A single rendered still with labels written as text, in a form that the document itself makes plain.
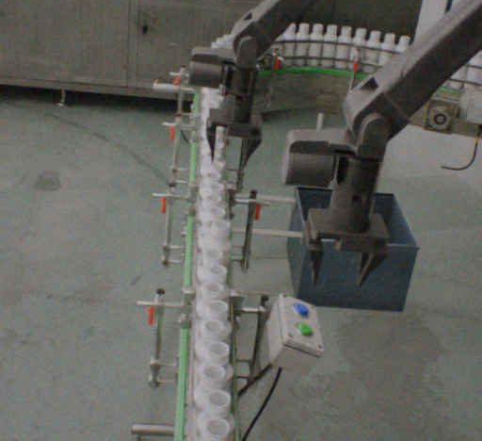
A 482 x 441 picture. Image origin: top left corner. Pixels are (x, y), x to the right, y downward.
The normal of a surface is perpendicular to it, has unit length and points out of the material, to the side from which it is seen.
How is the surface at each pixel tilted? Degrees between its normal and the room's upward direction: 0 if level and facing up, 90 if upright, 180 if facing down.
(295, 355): 90
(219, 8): 90
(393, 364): 0
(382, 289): 90
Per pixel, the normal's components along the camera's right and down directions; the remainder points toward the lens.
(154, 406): 0.11, -0.88
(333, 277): 0.04, 0.47
